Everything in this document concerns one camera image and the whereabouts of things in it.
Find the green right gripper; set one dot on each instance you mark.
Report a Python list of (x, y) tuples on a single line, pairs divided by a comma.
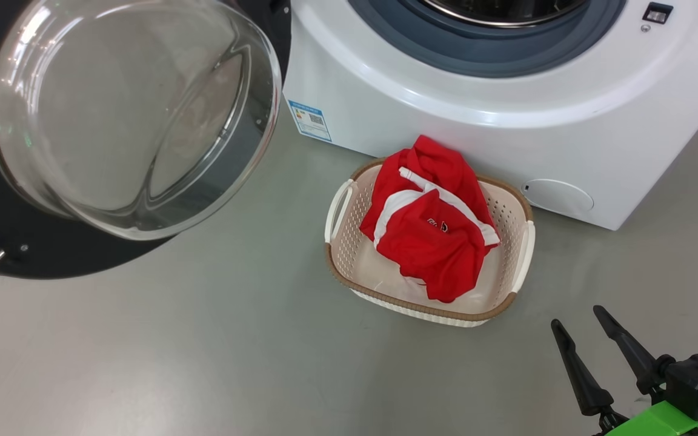
[(658, 424)]

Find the red and white garment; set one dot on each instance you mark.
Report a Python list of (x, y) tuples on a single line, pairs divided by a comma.
[(434, 236)]

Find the dark grey glass washer door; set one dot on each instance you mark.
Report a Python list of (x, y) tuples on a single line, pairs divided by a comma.
[(113, 121)]

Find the cream perforated laundry basket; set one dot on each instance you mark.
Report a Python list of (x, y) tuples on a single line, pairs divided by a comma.
[(506, 242)]

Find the white front-load washing machine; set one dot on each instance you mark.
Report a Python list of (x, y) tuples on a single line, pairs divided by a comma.
[(422, 91)]

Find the round white filter cover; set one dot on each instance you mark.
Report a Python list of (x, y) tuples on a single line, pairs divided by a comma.
[(558, 195)]

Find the blue energy label sticker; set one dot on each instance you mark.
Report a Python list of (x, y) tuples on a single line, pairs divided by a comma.
[(311, 121)]

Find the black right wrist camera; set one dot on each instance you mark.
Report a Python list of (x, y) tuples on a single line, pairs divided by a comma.
[(694, 381)]

